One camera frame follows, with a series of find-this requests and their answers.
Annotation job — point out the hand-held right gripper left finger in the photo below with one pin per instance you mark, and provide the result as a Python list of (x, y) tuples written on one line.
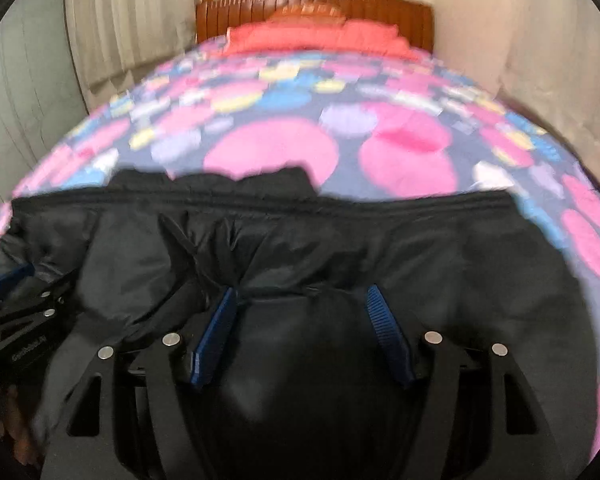
[(215, 330)]

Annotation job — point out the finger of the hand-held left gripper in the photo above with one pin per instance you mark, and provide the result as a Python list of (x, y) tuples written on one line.
[(12, 276), (45, 302)]

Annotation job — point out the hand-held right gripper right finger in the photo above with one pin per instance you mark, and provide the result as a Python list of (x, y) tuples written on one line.
[(385, 330)]

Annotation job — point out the black quilted jacket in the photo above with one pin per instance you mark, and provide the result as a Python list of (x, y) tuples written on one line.
[(430, 260)]

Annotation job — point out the person's left hand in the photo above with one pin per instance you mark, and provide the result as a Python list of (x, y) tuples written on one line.
[(20, 425)]

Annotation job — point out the frosted glass wardrobe door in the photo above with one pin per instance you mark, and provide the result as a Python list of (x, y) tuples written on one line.
[(25, 100)]

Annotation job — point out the bed with colourful circle sheet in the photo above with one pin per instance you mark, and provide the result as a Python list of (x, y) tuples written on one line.
[(280, 145)]

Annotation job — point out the cream window curtain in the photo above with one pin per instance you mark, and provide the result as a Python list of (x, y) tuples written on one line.
[(125, 25)]

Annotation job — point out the coral red pillow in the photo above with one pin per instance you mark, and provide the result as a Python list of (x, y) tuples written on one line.
[(290, 37)]

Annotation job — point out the wooden headboard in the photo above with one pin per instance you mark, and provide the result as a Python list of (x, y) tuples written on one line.
[(220, 15)]

